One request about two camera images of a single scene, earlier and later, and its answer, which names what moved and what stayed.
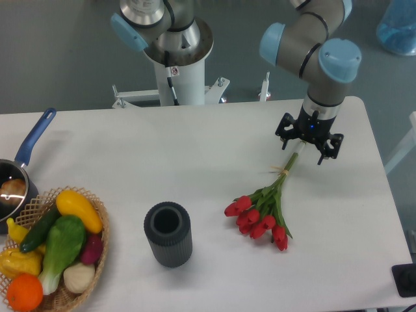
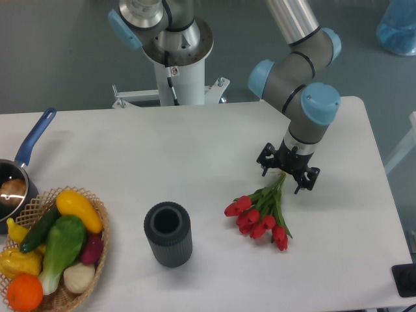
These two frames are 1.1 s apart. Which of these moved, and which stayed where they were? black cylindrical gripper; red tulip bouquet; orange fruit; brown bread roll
Moved: black cylindrical gripper
Stayed: red tulip bouquet; brown bread roll; orange fruit
